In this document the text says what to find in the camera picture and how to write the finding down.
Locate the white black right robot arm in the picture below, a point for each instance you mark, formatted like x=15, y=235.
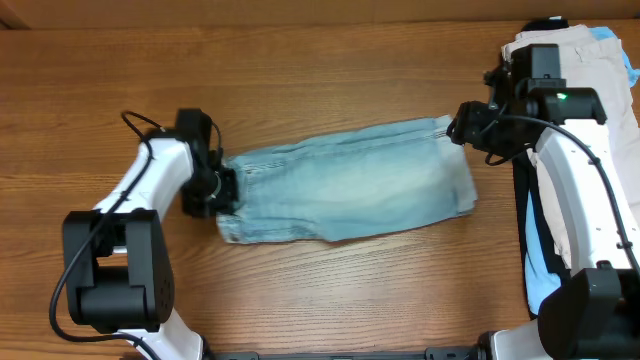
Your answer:
x=594, y=315

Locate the black folded garment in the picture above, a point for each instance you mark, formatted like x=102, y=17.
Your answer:
x=522, y=200

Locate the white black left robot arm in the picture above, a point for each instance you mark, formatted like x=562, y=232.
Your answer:
x=118, y=281

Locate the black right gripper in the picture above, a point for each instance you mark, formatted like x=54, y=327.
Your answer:
x=467, y=127

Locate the beige folded shorts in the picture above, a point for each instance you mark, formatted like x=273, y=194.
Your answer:
x=593, y=57

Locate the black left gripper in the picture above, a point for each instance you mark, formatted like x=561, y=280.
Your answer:
x=225, y=204

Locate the light blue folded garment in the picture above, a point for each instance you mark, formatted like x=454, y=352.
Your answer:
x=550, y=204

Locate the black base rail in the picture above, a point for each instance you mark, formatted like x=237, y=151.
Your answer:
x=431, y=353

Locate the light blue denim shorts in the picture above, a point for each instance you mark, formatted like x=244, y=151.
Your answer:
x=367, y=182

